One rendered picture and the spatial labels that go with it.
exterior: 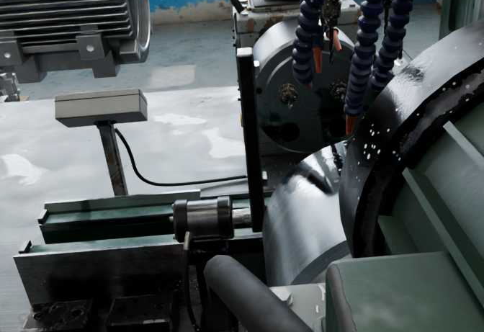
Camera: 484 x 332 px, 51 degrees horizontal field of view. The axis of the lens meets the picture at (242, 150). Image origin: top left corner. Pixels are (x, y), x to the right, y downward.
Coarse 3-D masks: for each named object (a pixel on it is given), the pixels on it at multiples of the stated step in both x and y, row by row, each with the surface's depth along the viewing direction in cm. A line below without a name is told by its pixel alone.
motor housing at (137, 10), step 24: (0, 0) 59; (24, 0) 59; (48, 0) 59; (72, 0) 58; (96, 0) 58; (120, 0) 59; (144, 0) 74; (0, 24) 61; (24, 24) 61; (48, 24) 60; (72, 24) 59; (120, 24) 61; (144, 24) 74; (24, 48) 61; (48, 48) 61; (72, 48) 61; (144, 48) 68; (0, 72) 68
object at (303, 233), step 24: (336, 144) 56; (312, 168) 55; (336, 168) 52; (288, 192) 55; (312, 192) 51; (336, 192) 48; (264, 216) 60; (288, 216) 52; (312, 216) 48; (336, 216) 46; (264, 240) 58; (288, 240) 49; (312, 240) 45; (336, 240) 43; (288, 264) 47; (312, 264) 44
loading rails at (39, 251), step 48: (192, 192) 93; (240, 192) 92; (48, 240) 92; (96, 240) 92; (144, 240) 83; (240, 240) 80; (48, 288) 83; (96, 288) 83; (144, 288) 83; (192, 288) 84
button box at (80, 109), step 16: (64, 96) 100; (80, 96) 100; (96, 96) 100; (112, 96) 100; (128, 96) 99; (144, 96) 104; (64, 112) 99; (80, 112) 99; (96, 112) 99; (112, 112) 99; (128, 112) 99; (144, 112) 102
